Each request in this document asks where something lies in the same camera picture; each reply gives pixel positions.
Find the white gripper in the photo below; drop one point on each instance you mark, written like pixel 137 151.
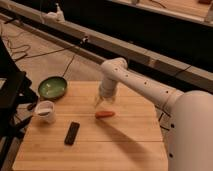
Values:
pixel 105 95

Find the red pepper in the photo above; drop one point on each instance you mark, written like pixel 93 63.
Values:
pixel 104 114

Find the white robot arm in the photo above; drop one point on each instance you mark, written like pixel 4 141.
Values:
pixel 190 138

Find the black remote control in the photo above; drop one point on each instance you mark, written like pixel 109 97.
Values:
pixel 71 133

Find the white cup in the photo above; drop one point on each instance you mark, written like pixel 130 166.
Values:
pixel 45 110

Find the white object on ledge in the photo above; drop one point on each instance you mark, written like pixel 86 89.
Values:
pixel 58 15

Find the black stand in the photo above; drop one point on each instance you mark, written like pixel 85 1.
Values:
pixel 15 90

